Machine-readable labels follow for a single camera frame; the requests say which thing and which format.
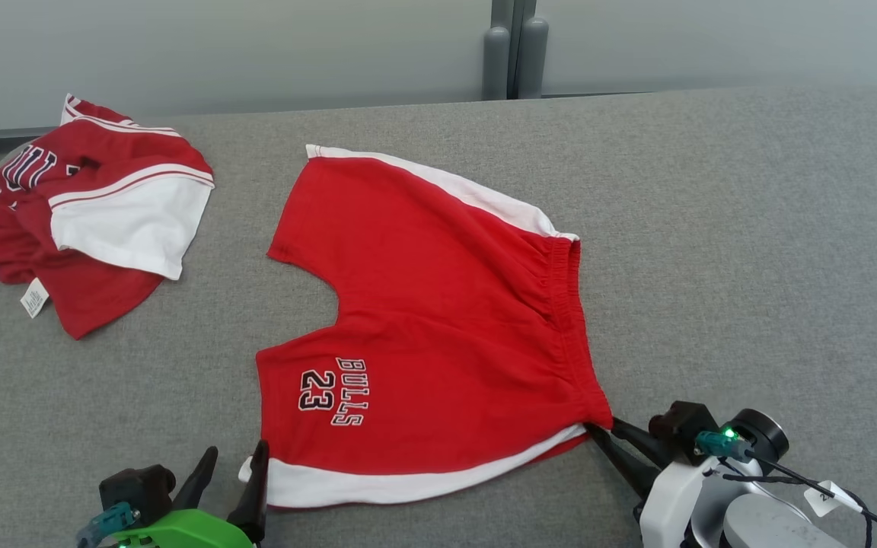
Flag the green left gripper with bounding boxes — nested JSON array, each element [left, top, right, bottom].
[[115, 440, 269, 548]]

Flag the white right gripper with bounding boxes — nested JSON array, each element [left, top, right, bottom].
[[585, 417, 721, 548]]

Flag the red Bulls 23 shorts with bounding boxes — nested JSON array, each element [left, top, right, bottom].
[[239, 144, 614, 509]]

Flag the red jersey with white sleeves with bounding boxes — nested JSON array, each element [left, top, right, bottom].
[[0, 94, 215, 340]]

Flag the teal cable connector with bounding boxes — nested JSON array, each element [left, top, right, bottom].
[[76, 502, 139, 548], [695, 428, 753, 463]]

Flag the white cable tag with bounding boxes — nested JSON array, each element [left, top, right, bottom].
[[803, 480, 863, 519]]

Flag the thin black cable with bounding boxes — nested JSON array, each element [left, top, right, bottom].
[[719, 449, 877, 548]]

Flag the grey metal partition post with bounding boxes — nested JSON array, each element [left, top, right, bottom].
[[516, 0, 550, 100], [482, 0, 514, 101]]

